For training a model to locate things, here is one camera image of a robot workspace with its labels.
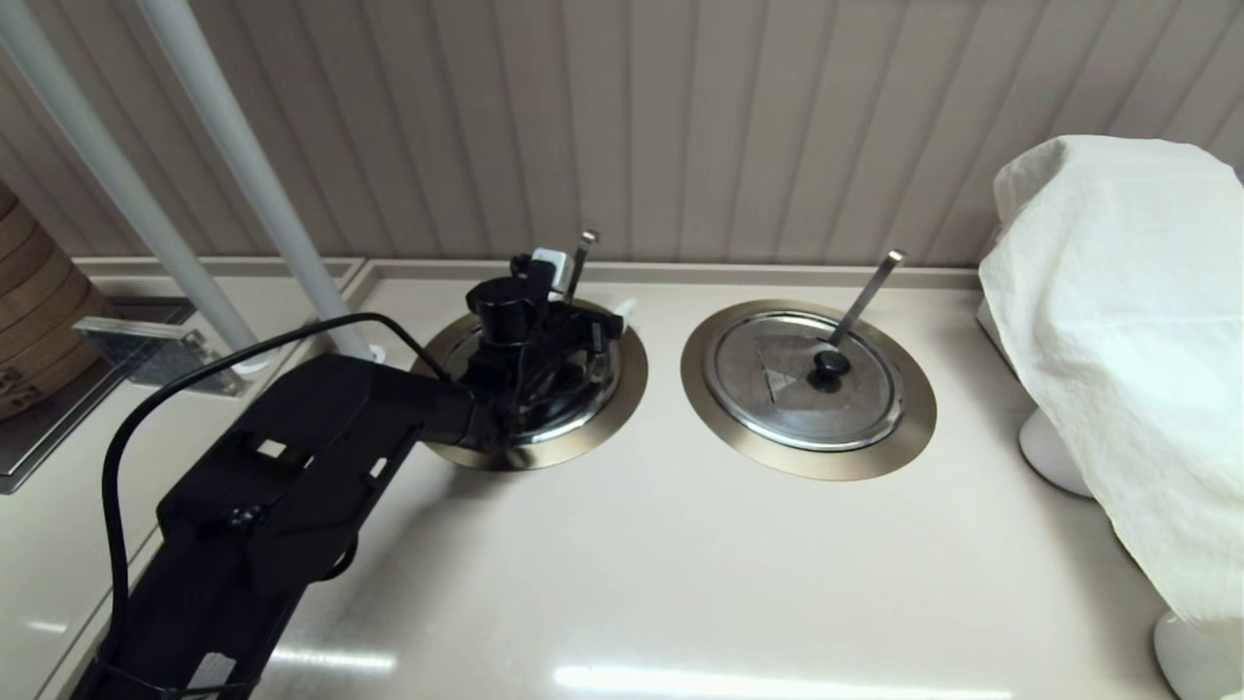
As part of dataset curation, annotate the steel ladle hooked handle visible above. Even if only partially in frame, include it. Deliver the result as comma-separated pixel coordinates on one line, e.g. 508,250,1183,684
566,229,601,302

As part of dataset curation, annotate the steel hinged pot lid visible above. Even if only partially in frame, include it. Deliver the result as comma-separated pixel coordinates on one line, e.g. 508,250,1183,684
442,309,623,446
702,311,905,453

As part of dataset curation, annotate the white metal pole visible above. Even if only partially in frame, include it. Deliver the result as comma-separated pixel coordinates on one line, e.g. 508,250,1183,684
0,0,275,376
136,0,386,365

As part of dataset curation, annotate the white ceramic jar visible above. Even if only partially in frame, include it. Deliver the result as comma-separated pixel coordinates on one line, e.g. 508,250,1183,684
1017,406,1094,499
1153,611,1240,700

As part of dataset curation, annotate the black glass panel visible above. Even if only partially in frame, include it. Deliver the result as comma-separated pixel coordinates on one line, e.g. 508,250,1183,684
0,297,201,495

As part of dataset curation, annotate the bamboo steamer stack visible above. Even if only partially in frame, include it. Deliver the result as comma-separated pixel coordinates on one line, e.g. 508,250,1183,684
0,180,116,421

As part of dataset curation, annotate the white cloth cover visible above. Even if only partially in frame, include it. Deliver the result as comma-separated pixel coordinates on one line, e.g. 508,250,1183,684
977,134,1244,672

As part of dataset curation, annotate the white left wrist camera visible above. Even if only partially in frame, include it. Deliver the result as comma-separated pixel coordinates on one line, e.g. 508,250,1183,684
531,248,572,298

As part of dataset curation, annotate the bronze round counter ring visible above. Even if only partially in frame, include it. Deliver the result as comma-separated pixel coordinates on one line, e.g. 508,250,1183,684
679,299,937,481
413,296,649,473

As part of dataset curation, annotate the steel ladle straight handle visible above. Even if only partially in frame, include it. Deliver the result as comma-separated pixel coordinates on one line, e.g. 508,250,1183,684
828,250,905,348

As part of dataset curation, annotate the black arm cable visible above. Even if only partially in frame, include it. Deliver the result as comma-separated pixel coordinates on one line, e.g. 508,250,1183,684
101,311,453,662

